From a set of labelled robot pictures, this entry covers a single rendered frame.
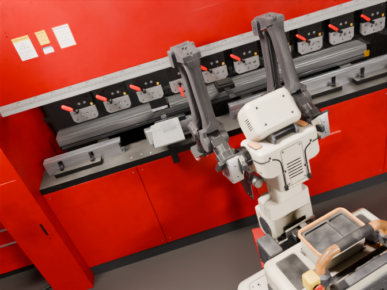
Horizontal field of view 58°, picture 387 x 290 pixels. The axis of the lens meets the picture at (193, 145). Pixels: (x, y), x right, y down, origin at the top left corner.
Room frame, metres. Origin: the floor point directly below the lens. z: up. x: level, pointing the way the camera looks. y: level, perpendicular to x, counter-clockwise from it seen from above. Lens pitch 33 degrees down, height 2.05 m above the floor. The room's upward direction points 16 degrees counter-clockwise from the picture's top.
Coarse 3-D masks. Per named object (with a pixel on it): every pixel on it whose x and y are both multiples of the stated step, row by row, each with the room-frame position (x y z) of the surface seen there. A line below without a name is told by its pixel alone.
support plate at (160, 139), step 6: (174, 120) 1.92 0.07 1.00; (150, 126) 1.94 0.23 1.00; (156, 126) 1.91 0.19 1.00; (180, 126) 1.83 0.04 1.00; (156, 132) 1.84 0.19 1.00; (162, 132) 1.82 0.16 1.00; (168, 132) 1.80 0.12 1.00; (174, 132) 1.78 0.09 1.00; (180, 132) 1.76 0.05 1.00; (156, 138) 1.77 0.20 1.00; (162, 138) 1.75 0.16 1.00; (168, 138) 1.73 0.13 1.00; (174, 138) 1.72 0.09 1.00; (180, 138) 1.70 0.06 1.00; (156, 144) 1.70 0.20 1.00; (162, 144) 1.69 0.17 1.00; (168, 144) 1.68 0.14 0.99
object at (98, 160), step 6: (84, 162) 1.89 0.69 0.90; (90, 162) 1.87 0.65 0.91; (96, 162) 1.86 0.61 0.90; (102, 162) 1.87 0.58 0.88; (66, 168) 1.88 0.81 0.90; (72, 168) 1.86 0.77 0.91; (78, 168) 1.85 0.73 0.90; (84, 168) 1.85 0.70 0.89; (54, 174) 1.85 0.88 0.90; (60, 174) 1.85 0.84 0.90; (66, 174) 1.85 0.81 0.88
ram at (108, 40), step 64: (0, 0) 1.90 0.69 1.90; (64, 0) 1.91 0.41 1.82; (128, 0) 1.92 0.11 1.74; (192, 0) 1.94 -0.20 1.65; (256, 0) 1.95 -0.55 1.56; (320, 0) 1.97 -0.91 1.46; (384, 0) 1.98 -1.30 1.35; (0, 64) 1.89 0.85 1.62; (64, 64) 1.90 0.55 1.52; (128, 64) 1.92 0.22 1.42
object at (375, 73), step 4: (384, 68) 1.99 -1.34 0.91; (372, 72) 1.98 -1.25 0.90; (376, 72) 1.97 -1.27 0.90; (380, 72) 1.95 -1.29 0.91; (384, 72) 1.94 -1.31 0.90; (364, 76) 1.97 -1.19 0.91; (368, 76) 1.95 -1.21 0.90; (372, 76) 1.94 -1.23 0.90; (376, 76) 1.94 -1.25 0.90; (380, 76) 1.94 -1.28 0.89; (384, 76) 1.94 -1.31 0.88; (352, 80) 1.98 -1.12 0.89; (356, 80) 1.94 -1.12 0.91; (360, 80) 1.93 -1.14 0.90; (364, 80) 1.93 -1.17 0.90; (368, 80) 1.93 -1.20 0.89; (372, 80) 1.94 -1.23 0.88; (356, 84) 1.93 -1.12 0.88
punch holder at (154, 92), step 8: (152, 72) 1.92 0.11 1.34; (136, 80) 1.92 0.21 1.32; (144, 80) 1.92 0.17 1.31; (152, 80) 1.92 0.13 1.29; (144, 88) 1.92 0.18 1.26; (152, 88) 1.92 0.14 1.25; (160, 88) 1.92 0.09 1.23; (144, 96) 1.91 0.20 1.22; (152, 96) 1.92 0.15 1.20; (160, 96) 1.92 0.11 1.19
